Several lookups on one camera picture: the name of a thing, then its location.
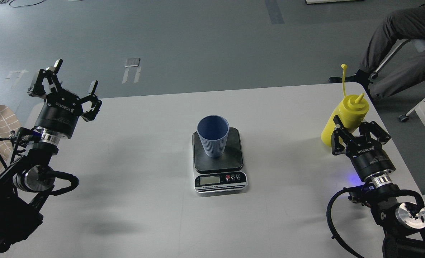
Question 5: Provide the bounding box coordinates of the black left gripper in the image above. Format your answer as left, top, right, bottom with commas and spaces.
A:
28, 59, 103, 140

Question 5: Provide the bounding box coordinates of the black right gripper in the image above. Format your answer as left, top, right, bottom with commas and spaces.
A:
331, 115, 396, 182

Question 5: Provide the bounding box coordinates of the yellow squeeze bottle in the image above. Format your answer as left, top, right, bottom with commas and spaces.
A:
321, 64, 369, 147

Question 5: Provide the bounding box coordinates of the blue ribbed cup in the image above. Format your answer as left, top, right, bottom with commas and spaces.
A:
197, 115, 230, 158

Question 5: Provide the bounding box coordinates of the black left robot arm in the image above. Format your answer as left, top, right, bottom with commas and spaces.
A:
0, 59, 102, 253

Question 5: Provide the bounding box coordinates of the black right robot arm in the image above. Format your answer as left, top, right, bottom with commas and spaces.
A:
326, 115, 425, 258

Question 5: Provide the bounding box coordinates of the black digital kitchen scale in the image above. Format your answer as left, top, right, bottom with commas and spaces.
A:
192, 127, 248, 195

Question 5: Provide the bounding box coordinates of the grey floor plate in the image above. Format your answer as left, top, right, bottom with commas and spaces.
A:
125, 58, 141, 68

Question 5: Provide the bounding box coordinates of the seated person in grey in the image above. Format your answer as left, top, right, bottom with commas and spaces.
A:
345, 4, 425, 101

